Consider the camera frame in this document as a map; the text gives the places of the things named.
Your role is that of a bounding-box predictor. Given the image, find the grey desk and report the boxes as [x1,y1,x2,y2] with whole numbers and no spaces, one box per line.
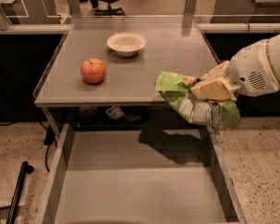
[0,0,60,24]
[211,0,280,23]

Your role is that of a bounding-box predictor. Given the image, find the grey desk back left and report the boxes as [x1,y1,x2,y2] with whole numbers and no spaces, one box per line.
[0,0,60,24]

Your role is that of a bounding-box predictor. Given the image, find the green rice chip bag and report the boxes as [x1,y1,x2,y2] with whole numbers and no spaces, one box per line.
[155,71,241,128]

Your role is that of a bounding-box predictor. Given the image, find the black power adapter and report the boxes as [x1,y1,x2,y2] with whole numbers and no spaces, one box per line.
[44,126,55,146]

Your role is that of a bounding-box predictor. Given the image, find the white paper bowl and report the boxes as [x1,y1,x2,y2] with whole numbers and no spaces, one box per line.
[107,32,147,57]

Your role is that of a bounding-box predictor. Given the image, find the red apple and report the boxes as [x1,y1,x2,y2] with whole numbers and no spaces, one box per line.
[80,58,106,84]

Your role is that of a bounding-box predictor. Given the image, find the grey metal cabinet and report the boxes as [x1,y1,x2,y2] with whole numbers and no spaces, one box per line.
[35,16,217,129]

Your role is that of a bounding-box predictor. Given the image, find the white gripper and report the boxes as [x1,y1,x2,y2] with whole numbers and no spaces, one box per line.
[190,38,280,102]

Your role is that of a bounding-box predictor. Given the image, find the open grey top drawer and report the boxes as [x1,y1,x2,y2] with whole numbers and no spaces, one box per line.
[35,125,247,224]

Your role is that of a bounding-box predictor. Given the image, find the white label card inside cabinet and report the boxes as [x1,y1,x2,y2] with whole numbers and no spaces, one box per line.
[105,105,125,119]

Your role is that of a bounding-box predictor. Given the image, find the dark round object inside cabinet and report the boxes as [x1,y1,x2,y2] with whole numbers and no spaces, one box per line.
[77,106,98,125]

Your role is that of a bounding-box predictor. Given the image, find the black pole on floor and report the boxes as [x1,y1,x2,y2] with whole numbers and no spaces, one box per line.
[6,161,35,224]

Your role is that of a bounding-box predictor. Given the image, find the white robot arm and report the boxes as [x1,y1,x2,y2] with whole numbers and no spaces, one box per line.
[189,35,280,102]

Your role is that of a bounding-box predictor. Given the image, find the grey desk back right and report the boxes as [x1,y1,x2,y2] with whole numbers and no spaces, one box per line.
[211,0,280,23]

